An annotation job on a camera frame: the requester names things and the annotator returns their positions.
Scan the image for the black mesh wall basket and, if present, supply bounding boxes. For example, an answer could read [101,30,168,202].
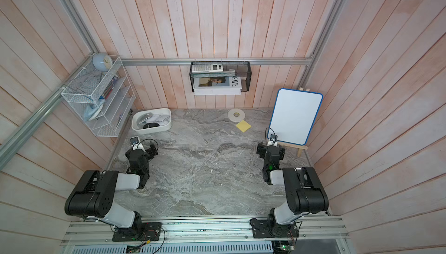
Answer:
[189,60,252,93]

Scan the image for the white calculator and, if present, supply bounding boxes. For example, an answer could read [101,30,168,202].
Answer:
[192,62,224,74]

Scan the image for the white tape roll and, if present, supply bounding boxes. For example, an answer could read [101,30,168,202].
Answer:
[228,108,246,123]

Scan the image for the white plastic storage box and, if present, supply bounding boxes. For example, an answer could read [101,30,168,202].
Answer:
[131,108,172,134]

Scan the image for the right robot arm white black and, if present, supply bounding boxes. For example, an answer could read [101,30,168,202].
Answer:
[250,142,329,238]

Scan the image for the yellow sticky note pad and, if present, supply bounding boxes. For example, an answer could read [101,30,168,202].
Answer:
[236,120,252,133]

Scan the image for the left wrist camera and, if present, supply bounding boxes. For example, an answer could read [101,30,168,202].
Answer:
[130,136,140,148]

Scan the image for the black computer mouse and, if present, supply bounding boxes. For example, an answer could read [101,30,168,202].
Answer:
[143,122,160,129]

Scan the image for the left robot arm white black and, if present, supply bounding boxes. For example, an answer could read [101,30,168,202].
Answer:
[65,140,161,245]

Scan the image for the grey computer mouse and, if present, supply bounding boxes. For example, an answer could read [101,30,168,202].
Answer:
[138,112,153,124]

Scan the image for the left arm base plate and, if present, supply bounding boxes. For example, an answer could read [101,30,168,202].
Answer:
[111,222,162,242]

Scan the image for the white magazine book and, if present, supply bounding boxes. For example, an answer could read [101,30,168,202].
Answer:
[193,77,242,96]

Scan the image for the green thin book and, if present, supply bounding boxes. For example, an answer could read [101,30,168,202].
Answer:
[190,71,237,78]

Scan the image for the white wire wall rack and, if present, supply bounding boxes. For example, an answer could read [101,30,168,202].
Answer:
[62,55,136,137]

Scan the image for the blue framed whiteboard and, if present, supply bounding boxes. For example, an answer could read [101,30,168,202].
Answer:
[266,88,324,147]

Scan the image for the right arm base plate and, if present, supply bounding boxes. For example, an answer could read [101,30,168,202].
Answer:
[249,218,299,238]

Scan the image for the aluminium front rail frame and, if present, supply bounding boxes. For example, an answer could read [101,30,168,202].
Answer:
[62,214,349,246]

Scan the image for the small wooden easel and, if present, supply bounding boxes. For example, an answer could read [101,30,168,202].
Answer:
[275,86,310,158]

